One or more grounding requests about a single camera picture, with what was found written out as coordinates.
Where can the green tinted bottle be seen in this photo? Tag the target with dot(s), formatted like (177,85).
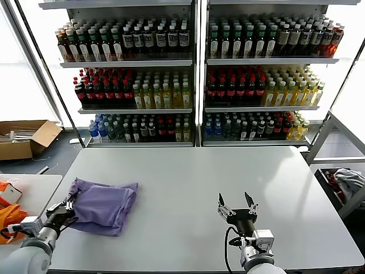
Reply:
(113,133)
(227,129)
(236,129)

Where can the white plastic strips bundle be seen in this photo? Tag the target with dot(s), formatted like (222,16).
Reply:
(24,133)

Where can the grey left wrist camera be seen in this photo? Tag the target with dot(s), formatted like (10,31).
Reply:
(30,224)

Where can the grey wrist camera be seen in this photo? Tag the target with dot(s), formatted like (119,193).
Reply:
(263,239)
(30,224)

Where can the short grey metal bar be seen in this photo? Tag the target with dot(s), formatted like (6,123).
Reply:
(43,170)

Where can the small dark bottle white label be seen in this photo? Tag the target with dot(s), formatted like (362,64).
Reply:
(253,133)
(136,134)
(127,134)
(245,133)

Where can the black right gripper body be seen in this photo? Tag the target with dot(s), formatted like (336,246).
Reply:
(243,218)

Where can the grey metal shelving unit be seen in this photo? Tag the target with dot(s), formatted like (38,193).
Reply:
(196,86)
(203,86)

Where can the dark grey storage bin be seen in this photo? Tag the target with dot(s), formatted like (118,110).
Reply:
(321,179)

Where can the brown tea bottle white label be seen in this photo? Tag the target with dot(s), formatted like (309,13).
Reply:
(84,49)
(63,49)
(95,49)
(106,49)
(117,49)
(73,49)

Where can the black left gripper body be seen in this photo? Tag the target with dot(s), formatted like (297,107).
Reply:
(60,214)

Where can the red drink bottle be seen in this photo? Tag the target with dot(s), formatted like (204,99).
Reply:
(338,39)
(328,39)

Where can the orange fabric bag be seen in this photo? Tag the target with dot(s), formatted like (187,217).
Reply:
(17,210)

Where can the pale green juice bottle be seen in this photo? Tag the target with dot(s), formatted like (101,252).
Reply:
(187,132)
(179,133)

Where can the dark bottle navy label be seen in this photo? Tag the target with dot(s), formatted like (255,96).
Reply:
(162,40)
(149,40)
(173,39)
(128,40)
(184,39)
(138,40)

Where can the crumpled red garment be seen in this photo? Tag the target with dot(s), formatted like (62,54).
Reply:
(331,176)

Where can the green-capped dark drink bottle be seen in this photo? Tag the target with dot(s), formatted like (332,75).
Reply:
(214,43)
(272,43)
(237,43)
(260,43)
(249,43)
(226,43)

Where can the open cardboard box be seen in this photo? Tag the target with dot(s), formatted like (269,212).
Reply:
(17,150)

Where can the cola bottle red cap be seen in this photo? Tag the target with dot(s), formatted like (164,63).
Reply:
(222,92)
(241,92)
(129,94)
(90,94)
(119,94)
(109,94)
(231,92)
(251,92)
(211,92)
(100,94)
(261,92)
(80,94)

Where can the small dark bottle grey label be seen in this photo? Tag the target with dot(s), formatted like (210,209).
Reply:
(153,130)
(261,127)
(270,127)
(145,130)

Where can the small yellow juice bottle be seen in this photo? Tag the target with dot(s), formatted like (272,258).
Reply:
(296,130)
(304,129)

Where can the grey metal rack frame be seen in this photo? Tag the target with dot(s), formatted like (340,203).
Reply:
(321,137)

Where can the dark bottle beige label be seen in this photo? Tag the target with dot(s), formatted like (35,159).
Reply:
(283,40)
(295,40)

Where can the small cola bottle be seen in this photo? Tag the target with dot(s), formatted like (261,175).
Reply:
(162,129)
(171,129)
(279,126)
(287,125)

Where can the crumpled grey garment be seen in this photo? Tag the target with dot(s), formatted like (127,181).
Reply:
(351,180)

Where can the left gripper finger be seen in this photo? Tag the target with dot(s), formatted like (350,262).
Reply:
(70,205)
(70,199)

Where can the blue water bottle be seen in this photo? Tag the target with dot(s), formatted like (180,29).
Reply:
(218,128)
(93,133)
(209,128)
(103,134)

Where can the grey metal shelf board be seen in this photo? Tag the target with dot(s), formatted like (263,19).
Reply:
(126,64)
(271,61)
(251,143)
(257,109)
(137,145)
(134,111)

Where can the purple t-shirt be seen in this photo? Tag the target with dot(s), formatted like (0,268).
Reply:
(105,208)

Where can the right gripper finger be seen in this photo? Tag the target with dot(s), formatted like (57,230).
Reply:
(226,211)
(253,208)

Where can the small white carton box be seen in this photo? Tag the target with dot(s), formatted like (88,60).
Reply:
(12,194)

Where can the yellow juice bottle green cap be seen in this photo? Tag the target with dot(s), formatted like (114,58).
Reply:
(319,94)
(187,99)
(148,99)
(139,99)
(310,96)
(270,96)
(290,96)
(167,99)
(177,99)
(280,96)
(158,99)
(300,96)

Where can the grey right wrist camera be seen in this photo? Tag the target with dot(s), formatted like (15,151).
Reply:
(263,239)

